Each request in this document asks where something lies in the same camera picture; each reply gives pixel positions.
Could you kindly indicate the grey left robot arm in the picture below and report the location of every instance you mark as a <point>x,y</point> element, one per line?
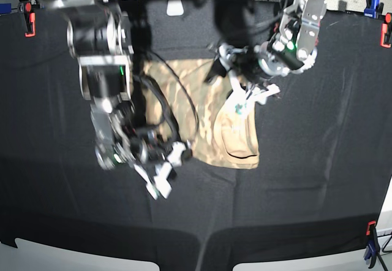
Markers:
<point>288,39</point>

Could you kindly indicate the camouflage t-shirt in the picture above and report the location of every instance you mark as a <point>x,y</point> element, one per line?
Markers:
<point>220,137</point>

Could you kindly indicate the white tag on cloth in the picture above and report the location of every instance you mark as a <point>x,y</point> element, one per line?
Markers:
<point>175,8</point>

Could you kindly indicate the orange clamp left rear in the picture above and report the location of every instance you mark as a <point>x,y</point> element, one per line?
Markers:
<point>30,20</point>

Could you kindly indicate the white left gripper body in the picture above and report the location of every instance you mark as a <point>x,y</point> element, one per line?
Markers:
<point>248,86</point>

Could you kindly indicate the blue clamp rear right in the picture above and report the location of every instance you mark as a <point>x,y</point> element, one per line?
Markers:
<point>373,8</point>

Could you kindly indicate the orange blue clamp front right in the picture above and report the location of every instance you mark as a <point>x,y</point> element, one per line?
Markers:
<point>372,246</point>

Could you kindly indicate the black table cloth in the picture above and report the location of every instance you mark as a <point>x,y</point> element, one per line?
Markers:
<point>325,161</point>

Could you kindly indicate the orange clamp right rear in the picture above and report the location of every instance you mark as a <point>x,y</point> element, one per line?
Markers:
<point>385,37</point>

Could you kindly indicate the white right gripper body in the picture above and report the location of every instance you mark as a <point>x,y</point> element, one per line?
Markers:
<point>158,185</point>

